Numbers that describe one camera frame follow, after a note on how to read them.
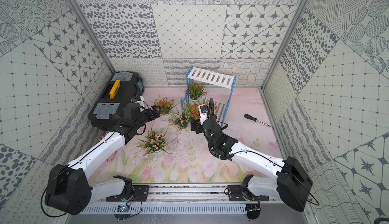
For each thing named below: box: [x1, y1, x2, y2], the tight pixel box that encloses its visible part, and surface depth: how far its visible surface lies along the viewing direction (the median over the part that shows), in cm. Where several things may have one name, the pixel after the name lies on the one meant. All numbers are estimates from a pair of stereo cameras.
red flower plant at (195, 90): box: [186, 82, 208, 105], surface depth 100 cm
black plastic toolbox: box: [88, 70, 145, 132], surface depth 90 cm
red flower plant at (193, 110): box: [182, 101, 209, 121], surface depth 69 cm
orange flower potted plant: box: [153, 96, 178, 122], surface depth 97 cm
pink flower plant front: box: [129, 123, 169, 156], surface depth 79 cm
